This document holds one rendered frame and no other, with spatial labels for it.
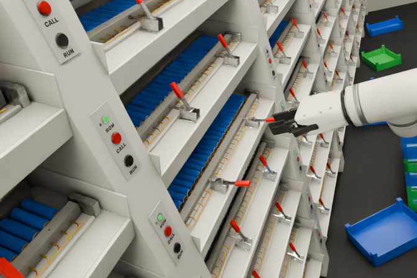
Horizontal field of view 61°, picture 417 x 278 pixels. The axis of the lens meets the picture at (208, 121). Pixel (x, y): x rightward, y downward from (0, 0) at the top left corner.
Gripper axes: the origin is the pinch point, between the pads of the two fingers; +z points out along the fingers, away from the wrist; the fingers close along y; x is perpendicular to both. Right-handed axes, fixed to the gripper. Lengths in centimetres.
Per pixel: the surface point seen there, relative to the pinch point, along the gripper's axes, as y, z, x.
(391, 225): -63, 4, 101
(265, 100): -30.0, 16.7, 6.8
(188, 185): 15.2, 20.9, 2.4
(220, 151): 1.8, 18.2, 3.3
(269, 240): -6, 26, 45
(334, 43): -171, 26, 44
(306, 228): -31, 26, 66
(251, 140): -8.4, 14.9, 7.9
